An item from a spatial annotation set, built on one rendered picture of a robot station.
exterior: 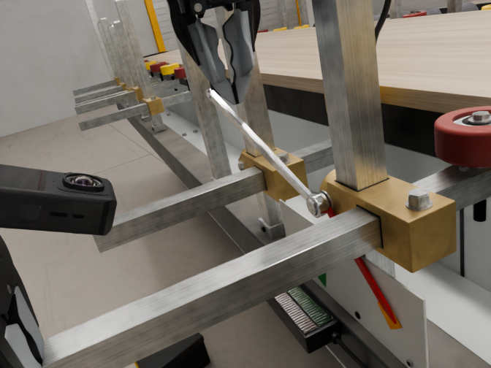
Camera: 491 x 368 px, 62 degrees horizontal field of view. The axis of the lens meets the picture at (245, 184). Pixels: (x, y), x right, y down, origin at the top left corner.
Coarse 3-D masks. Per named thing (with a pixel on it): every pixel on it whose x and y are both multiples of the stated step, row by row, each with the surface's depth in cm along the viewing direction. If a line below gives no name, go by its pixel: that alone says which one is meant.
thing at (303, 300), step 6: (294, 288) 53; (300, 288) 53; (294, 294) 52; (300, 294) 52; (306, 294) 52; (300, 300) 51; (306, 300) 51; (312, 300) 51; (300, 306) 50; (306, 306) 50; (312, 306) 50; (318, 306) 50; (306, 312) 49; (312, 312) 49; (318, 312) 49; (324, 312) 48; (312, 318) 48; (318, 318) 48; (324, 318) 47; (330, 318) 47; (318, 324) 47; (324, 324) 47
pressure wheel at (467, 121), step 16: (448, 112) 42; (464, 112) 41; (480, 112) 38; (448, 128) 38; (464, 128) 37; (480, 128) 36; (448, 144) 38; (464, 144) 36; (480, 144) 36; (448, 160) 38; (464, 160) 37; (480, 160) 36; (480, 208) 41
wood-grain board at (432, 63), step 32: (288, 32) 203; (384, 32) 119; (416, 32) 105; (448, 32) 93; (480, 32) 84; (224, 64) 132; (288, 64) 101; (320, 64) 91; (384, 64) 75; (416, 64) 69; (448, 64) 64; (480, 64) 60; (384, 96) 61; (416, 96) 55; (448, 96) 50; (480, 96) 46
